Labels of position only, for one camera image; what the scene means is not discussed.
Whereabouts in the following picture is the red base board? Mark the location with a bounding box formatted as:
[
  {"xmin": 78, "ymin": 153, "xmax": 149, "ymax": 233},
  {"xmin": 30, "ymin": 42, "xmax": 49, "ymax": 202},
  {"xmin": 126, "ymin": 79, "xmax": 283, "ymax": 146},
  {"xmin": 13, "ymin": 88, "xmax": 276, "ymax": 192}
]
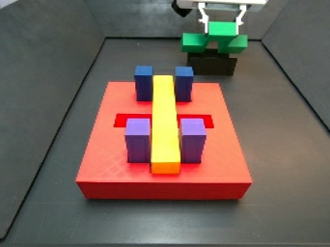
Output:
[{"xmin": 75, "ymin": 82, "xmax": 252, "ymax": 200}]

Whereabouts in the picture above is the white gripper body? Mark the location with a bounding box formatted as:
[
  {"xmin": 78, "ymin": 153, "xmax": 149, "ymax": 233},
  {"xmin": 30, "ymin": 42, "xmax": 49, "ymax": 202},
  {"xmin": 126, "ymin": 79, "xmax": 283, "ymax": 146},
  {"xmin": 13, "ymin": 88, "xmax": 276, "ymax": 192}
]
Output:
[{"xmin": 176, "ymin": 0, "xmax": 268, "ymax": 12}]

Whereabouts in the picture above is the yellow long block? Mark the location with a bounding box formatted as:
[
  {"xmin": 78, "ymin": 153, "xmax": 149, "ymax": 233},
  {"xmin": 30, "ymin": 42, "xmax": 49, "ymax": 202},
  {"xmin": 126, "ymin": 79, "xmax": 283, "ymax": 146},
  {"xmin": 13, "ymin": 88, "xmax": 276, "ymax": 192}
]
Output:
[{"xmin": 150, "ymin": 75, "xmax": 180, "ymax": 175}]

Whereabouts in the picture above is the blue block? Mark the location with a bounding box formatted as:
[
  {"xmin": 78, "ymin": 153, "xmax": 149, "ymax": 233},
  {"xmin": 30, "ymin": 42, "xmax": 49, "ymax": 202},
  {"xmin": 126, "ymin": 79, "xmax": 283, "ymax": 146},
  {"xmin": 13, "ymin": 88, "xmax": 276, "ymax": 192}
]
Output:
[
  {"xmin": 133, "ymin": 66, "xmax": 153, "ymax": 101},
  {"xmin": 173, "ymin": 67, "xmax": 193, "ymax": 102}
]

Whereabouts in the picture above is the green bridge-shaped block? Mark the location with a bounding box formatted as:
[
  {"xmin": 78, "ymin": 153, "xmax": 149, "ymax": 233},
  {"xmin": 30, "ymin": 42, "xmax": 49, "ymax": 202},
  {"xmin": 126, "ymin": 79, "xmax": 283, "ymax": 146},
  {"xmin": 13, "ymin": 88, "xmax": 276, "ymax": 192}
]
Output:
[{"xmin": 180, "ymin": 21, "xmax": 246, "ymax": 54}]

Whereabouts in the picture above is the purple block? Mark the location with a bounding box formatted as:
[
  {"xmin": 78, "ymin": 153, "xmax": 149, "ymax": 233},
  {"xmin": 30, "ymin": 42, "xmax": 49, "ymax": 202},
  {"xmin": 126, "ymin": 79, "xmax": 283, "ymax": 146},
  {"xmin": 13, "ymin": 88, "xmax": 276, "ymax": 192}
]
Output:
[
  {"xmin": 180, "ymin": 119, "xmax": 205, "ymax": 163},
  {"xmin": 125, "ymin": 118, "xmax": 150, "ymax": 163}
]

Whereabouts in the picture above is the black angle fixture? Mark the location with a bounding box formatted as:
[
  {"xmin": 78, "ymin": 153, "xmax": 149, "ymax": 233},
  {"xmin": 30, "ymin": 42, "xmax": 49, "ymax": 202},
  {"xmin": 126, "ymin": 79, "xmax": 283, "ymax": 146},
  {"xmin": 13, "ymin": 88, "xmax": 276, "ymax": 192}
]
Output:
[{"xmin": 186, "ymin": 49, "xmax": 237, "ymax": 76}]

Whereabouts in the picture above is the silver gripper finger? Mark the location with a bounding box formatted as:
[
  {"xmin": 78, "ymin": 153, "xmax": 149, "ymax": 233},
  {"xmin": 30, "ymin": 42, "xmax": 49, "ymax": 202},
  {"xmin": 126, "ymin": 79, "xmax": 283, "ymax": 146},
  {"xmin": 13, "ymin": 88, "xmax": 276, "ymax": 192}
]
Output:
[
  {"xmin": 197, "ymin": 3, "xmax": 208, "ymax": 34},
  {"xmin": 234, "ymin": 5, "xmax": 246, "ymax": 27}
]

